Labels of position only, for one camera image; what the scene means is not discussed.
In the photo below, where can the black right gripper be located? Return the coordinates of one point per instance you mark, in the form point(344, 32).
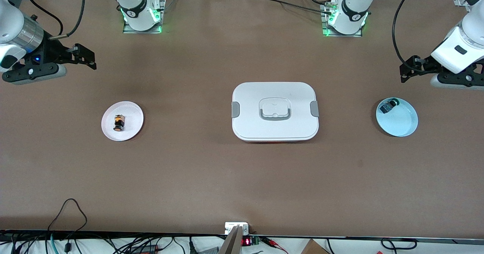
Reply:
point(53, 51)

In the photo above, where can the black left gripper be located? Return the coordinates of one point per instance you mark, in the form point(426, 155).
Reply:
point(426, 64)

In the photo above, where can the orange push-button switch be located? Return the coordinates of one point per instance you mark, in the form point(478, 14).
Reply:
point(119, 122)

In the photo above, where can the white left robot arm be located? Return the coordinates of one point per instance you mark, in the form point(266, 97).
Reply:
point(353, 12)

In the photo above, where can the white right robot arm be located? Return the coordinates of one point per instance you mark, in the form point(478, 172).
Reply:
point(134, 4)

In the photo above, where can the light blue round plate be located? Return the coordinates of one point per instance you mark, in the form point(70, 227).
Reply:
point(401, 121)

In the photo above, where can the pink round plate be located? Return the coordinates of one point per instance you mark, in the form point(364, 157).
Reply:
point(132, 112)

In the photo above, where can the white lidded lunch box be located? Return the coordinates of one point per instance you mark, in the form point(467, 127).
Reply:
point(275, 95)

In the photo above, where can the brown cardboard piece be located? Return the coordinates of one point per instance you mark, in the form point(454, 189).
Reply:
point(314, 248)

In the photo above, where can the small white mounting block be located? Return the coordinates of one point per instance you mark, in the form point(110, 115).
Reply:
point(230, 226)

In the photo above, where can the grey angled bar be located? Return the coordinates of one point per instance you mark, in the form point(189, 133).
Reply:
point(231, 242)

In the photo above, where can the red LED display module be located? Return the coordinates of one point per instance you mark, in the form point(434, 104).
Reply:
point(246, 242)

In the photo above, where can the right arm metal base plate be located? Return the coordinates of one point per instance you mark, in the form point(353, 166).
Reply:
point(128, 29)

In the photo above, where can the small aluminium corner bracket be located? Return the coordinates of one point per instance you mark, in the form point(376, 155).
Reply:
point(460, 0)

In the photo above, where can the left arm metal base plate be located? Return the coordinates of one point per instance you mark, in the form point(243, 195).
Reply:
point(326, 33)

